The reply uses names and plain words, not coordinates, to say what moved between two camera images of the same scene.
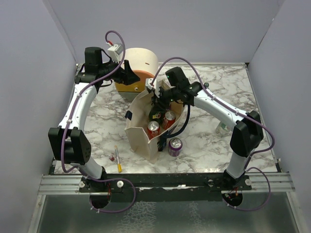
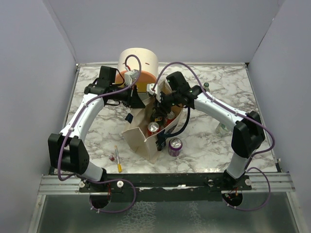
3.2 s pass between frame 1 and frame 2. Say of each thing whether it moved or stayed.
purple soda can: stayed
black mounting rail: stayed
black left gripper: moved
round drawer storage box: stayed
